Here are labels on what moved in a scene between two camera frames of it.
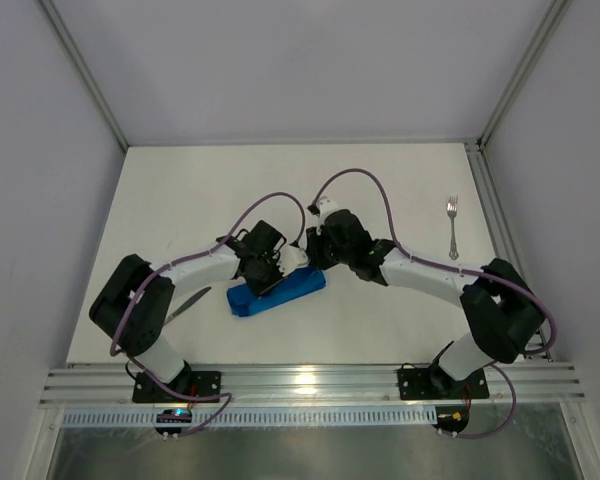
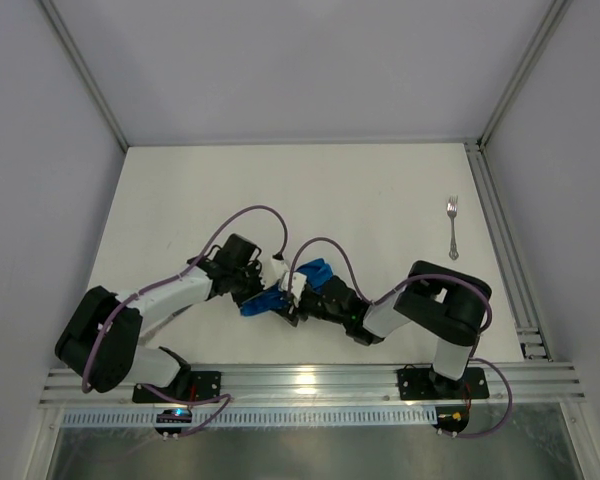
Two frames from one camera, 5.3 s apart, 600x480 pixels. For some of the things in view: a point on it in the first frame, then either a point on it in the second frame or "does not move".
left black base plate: [203, 383] does not move
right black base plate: [434, 383] does not move
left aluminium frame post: [54, 14] does not move
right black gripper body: [318, 248] -> [303, 304]
